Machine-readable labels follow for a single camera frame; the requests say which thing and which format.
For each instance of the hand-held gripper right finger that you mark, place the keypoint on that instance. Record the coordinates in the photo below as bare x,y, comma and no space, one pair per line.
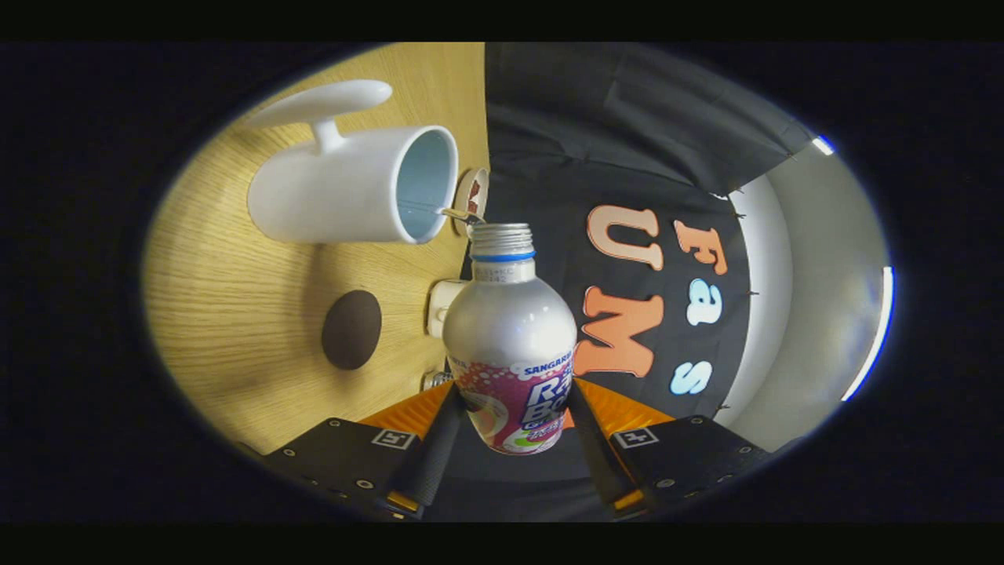
598,455

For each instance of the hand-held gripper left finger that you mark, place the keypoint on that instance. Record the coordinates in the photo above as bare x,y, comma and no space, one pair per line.
431,463

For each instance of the silver juice bottle red label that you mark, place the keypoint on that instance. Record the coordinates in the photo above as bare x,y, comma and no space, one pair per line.
510,329

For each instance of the dark brown round coaster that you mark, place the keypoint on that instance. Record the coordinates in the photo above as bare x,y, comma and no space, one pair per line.
351,329

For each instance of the white cup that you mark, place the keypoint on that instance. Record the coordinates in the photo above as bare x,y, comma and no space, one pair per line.
337,196

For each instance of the white toaster with bread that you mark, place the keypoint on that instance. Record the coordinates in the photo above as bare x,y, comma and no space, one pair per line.
438,306

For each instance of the wooden table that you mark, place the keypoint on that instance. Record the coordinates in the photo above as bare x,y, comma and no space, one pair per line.
235,314

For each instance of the white plate with red food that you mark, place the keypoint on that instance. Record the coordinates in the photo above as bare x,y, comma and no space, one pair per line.
473,196

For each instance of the wide ceiling light panel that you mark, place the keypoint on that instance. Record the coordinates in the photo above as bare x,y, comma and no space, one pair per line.
871,345

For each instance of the striped ceiling light panel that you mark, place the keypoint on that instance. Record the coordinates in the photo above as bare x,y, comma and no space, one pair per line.
823,145

